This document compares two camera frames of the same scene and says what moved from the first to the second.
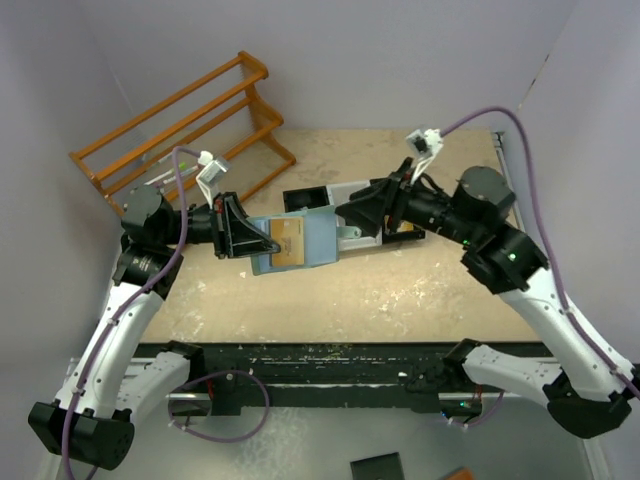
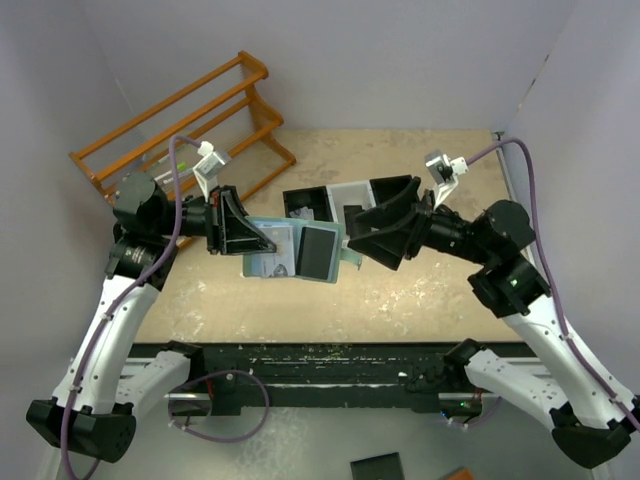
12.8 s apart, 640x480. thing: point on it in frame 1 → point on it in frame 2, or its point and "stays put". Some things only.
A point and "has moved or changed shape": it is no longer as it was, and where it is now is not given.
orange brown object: [461, 473] stays put
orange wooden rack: [210, 132] stays put
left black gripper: [235, 234] stays put
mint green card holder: [321, 233] has moved or changed shape
